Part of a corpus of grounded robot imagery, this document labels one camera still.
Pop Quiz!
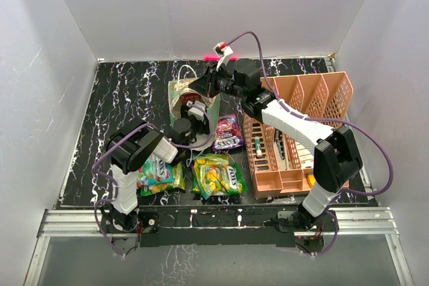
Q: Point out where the teal snack packet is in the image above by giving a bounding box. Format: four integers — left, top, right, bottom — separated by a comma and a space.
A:
137, 155, 174, 188

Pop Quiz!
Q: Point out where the red snack packet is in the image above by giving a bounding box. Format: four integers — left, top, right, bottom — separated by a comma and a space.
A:
180, 92, 202, 105

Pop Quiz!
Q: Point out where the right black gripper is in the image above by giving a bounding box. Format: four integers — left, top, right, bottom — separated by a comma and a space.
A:
189, 62, 247, 100

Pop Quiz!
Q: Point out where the green white glue stick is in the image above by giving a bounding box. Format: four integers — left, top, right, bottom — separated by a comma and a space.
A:
254, 137, 262, 158

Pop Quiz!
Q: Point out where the orange plastic desk organizer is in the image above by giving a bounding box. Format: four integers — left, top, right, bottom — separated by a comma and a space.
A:
243, 72, 353, 199

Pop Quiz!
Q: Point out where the yellow block in organizer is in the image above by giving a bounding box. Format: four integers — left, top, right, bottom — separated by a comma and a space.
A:
306, 173, 316, 188

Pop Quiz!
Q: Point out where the black mounting base plate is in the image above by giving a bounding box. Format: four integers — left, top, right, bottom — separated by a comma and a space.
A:
99, 206, 339, 251

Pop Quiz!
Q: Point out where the purple snack box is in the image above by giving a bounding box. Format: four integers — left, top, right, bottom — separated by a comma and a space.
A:
212, 114, 245, 151

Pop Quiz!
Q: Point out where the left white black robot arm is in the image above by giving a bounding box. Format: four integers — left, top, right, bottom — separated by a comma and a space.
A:
93, 100, 214, 232

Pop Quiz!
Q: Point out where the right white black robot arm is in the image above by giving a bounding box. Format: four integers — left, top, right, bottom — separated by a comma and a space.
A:
189, 59, 363, 230

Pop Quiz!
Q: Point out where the green white paper bag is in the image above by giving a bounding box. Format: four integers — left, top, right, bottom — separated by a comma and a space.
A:
168, 64, 221, 151

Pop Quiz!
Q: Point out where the green fox's candy bag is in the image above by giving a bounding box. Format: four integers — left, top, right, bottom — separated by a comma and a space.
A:
192, 159, 209, 200
139, 163, 186, 196
194, 153, 247, 200

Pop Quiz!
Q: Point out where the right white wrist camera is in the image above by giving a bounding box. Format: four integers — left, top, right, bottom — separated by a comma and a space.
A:
213, 42, 233, 70

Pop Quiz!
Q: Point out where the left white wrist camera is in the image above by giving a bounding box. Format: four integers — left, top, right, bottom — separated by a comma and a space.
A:
186, 101, 206, 121

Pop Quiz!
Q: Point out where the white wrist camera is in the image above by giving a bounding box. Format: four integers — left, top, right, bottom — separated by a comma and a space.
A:
213, 42, 233, 70
186, 101, 206, 121

